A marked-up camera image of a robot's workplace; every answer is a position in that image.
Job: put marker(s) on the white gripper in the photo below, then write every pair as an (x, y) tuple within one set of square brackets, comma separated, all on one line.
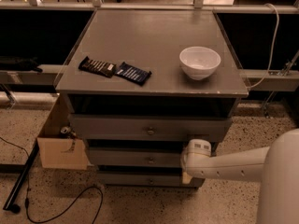
[(196, 152)]

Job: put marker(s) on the grey drawer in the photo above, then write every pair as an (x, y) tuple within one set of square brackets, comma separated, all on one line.
[(167, 158), (150, 128), (155, 180)]

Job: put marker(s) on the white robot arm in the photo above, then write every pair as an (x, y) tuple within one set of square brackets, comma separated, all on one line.
[(275, 167)]

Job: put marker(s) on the grey bottom drawer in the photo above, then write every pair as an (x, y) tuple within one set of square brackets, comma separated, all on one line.
[(155, 180)]

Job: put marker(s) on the grey drawer cabinet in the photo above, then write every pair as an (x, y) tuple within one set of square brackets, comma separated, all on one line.
[(152, 41)]

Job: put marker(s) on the grey top drawer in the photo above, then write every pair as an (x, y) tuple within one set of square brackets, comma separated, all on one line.
[(150, 128)]

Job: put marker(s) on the white bowl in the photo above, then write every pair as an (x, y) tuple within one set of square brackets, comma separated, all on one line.
[(199, 62)]

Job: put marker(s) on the metal can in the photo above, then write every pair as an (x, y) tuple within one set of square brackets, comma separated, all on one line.
[(65, 131)]

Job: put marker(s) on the cardboard box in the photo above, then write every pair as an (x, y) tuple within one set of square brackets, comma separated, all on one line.
[(57, 152)]

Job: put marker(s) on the brown snack bar wrapper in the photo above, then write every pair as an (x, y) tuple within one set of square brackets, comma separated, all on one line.
[(97, 67)]

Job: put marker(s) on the black floor bar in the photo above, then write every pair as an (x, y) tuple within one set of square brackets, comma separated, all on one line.
[(23, 171)]

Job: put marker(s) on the black bag on rail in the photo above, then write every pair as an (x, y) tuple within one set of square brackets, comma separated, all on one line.
[(18, 64)]

